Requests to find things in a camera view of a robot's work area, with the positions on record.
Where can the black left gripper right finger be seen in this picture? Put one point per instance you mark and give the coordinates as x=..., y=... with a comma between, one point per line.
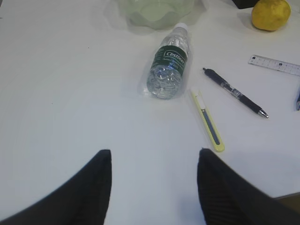
x=228, y=199

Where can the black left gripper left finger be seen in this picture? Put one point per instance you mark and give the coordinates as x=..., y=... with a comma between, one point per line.
x=82, y=200

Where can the yellow-green utility knife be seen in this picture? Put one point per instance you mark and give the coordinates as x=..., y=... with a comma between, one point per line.
x=208, y=122

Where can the clear plastic water bottle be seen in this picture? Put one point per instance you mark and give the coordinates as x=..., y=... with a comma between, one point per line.
x=168, y=66

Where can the yellow pear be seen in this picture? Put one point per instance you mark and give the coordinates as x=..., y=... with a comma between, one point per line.
x=270, y=15

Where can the black pen leftmost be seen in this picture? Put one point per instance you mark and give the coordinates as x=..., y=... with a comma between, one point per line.
x=235, y=93

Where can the black pen under ruler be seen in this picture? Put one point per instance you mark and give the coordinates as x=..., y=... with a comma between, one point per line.
x=297, y=100

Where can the clear plastic ruler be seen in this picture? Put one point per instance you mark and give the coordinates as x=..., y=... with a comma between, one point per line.
x=273, y=64

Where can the black square pen holder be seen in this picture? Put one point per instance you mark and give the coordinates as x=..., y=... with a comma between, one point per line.
x=242, y=4

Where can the pale green glass plate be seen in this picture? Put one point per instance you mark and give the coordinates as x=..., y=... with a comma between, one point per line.
x=155, y=14

